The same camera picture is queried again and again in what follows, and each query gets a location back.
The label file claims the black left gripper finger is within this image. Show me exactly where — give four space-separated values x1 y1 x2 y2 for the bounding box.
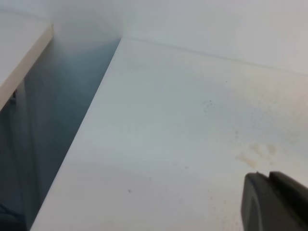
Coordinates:
241 171 308 231

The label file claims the beige side table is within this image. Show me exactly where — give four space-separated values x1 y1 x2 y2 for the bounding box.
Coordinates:
0 12 53 108

